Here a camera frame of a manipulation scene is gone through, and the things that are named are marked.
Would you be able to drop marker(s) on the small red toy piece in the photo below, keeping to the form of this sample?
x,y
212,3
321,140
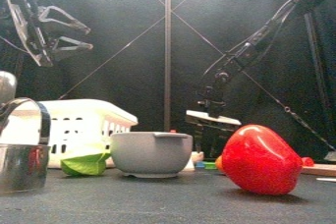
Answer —
x,y
308,161

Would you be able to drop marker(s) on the white flat toy piece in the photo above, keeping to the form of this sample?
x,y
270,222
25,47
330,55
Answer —
x,y
326,179

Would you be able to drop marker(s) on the red toy bell pepper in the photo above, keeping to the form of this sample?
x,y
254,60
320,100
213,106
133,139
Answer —
x,y
260,159

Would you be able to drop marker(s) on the round shiny steel vessel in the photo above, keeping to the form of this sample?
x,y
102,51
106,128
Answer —
x,y
5,85

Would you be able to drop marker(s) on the dark slanted frame strut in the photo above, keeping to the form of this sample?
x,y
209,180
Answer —
x,y
316,70

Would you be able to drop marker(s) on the small green blue toy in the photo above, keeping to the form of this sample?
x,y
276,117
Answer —
x,y
206,165

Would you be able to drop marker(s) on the white plastic slotted basket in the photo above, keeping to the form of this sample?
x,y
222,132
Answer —
x,y
82,120

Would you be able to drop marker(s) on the white toy block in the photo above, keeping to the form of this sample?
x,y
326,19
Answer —
x,y
196,159

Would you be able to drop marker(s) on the vertical metal frame pole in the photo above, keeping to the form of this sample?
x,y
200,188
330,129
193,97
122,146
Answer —
x,y
166,54

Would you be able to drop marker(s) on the wooden cutting board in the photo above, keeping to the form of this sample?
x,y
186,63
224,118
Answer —
x,y
321,169

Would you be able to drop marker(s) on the green toy leaf vegetable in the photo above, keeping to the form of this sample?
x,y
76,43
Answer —
x,y
85,165

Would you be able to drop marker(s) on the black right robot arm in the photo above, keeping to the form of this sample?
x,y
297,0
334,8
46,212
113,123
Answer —
x,y
262,38

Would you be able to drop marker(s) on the orange toy food piece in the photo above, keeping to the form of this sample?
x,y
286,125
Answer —
x,y
217,164

